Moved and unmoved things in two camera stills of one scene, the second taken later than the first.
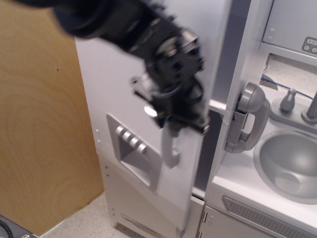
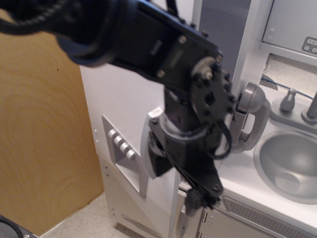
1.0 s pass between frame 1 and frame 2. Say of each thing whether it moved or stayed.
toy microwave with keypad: stayed
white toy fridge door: moved
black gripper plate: moved
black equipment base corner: stayed
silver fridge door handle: moved
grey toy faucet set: stayed
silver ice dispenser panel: moved
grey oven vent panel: stayed
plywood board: stayed
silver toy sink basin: stayed
